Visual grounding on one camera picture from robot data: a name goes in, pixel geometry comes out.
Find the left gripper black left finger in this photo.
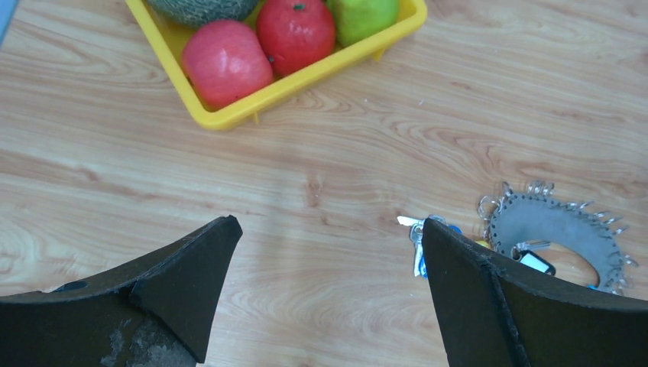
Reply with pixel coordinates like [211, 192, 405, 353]
[1, 216, 242, 366]

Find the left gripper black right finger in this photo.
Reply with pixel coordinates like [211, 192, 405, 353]
[422, 219, 647, 366]

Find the metal key plate blue handle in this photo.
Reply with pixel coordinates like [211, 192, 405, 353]
[478, 180, 638, 295]

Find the key with black tag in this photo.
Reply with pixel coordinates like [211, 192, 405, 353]
[511, 241, 556, 276]

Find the loose key blue tag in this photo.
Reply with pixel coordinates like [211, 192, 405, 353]
[396, 215, 462, 280]

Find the yellow plastic fruit basket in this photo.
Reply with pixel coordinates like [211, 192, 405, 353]
[126, 0, 428, 131]

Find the red pink apple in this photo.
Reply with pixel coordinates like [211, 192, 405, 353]
[181, 20, 274, 109]

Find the green melon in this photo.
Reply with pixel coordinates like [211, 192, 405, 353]
[147, 0, 259, 28]

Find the light green apple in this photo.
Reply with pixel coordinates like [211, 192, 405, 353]
[326, 0, 400, 47]

